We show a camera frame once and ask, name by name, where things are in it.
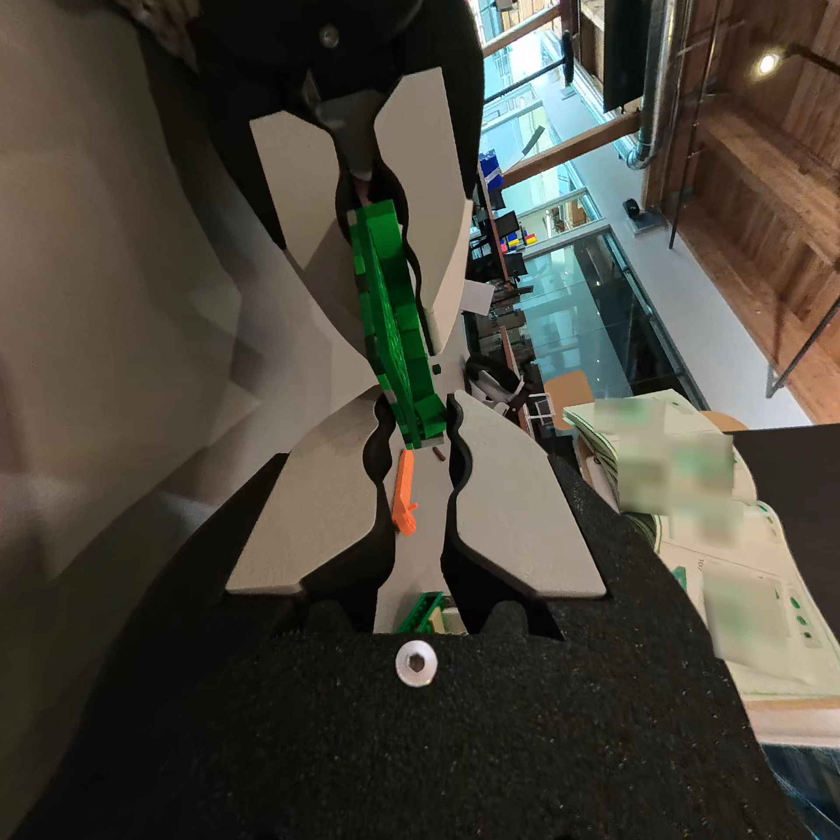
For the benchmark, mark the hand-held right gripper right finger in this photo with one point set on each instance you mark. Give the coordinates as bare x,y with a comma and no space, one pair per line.
525,518

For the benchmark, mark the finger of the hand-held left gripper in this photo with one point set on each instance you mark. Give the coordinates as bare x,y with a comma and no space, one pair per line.
433,170
302,190

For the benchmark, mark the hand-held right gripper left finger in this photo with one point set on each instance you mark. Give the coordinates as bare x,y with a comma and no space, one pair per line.
315,518

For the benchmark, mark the green lego plate assembly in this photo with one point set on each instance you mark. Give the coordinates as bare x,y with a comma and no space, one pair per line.
387,295

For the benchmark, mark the person's left forearm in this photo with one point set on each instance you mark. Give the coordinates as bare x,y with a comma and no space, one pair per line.
164,26

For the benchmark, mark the orange lego brick separator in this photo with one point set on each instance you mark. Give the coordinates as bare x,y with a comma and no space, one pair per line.
405,492

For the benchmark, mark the green grey lego block build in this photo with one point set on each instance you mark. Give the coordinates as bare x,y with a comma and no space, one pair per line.
423,613

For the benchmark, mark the lego instruction booklet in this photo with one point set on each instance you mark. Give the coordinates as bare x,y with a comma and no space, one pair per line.
761,630

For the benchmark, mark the white paper sheet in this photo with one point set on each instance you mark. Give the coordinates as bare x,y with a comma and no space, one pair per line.
477,298

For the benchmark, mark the black flat board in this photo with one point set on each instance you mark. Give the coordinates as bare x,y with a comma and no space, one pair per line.
800,472

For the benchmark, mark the ceiling spot lamp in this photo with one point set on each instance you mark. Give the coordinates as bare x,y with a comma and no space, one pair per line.
768,63

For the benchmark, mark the black wall screen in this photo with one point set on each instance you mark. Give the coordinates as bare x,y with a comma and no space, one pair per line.
623,52

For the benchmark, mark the silver ventilation duct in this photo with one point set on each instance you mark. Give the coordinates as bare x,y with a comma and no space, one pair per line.
656,79

